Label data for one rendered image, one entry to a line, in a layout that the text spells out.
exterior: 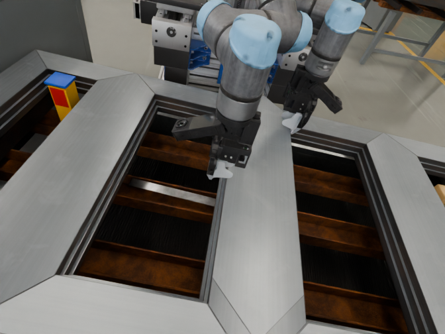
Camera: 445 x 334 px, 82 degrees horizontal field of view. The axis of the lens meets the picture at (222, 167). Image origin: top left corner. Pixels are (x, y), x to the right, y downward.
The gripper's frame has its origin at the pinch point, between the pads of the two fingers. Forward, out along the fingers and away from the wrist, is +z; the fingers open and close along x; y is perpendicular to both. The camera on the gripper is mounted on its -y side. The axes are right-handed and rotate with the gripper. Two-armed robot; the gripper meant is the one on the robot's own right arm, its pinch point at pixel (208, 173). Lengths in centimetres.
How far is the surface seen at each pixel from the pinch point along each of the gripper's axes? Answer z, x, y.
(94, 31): 88, 233, -151
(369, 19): 77, 516, 235
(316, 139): 3.1, 27.3, 32.6
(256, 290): 0.8, -24.3, 13.2
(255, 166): 0.8, 7.0, 11.8
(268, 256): 0.8, -17.4, 15.5
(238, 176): 0.8, 2.0, 7.6
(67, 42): 8, 59, -67
